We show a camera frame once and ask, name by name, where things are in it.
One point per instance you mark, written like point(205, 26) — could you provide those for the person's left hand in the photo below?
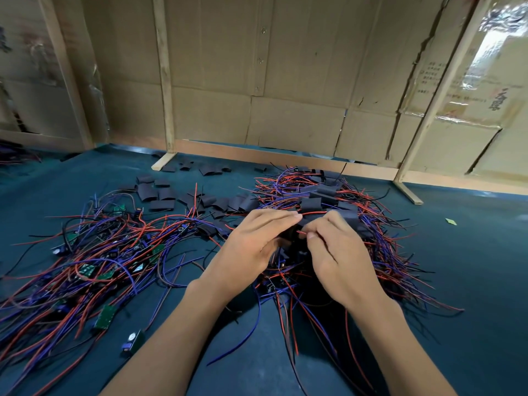
point(247, 251)

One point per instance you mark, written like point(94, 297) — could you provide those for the person's right hand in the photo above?
point(346, 264)

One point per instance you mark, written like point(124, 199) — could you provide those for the black sleeve piece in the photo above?
point(289, 231)

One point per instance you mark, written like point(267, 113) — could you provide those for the pile of sleeved wired boards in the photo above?
point(330, 193)

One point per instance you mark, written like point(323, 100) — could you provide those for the pile of black sleeve pieces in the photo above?
point(148, 192)

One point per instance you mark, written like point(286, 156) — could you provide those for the pile of unsleeved wired boards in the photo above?
point(74, 268)

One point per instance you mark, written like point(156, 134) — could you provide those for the person's right forearm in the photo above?
point(404, 354)

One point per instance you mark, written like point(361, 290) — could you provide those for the person's left forearm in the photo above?
point(173, 350)

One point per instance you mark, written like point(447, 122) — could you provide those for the wooden ledge board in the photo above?
point(247, 152)

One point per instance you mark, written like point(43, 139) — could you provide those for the small green scrap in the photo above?
point(450, 221)

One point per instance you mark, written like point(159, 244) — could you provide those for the clear plastic sheet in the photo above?
point(495, 61)

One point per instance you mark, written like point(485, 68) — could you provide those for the pale slanted wooden post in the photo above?
point(437, 90)

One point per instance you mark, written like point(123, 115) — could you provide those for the thin wooden post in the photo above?
point(163, 74)

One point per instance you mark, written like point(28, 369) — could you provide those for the wide wooden post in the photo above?
point(64, 74)

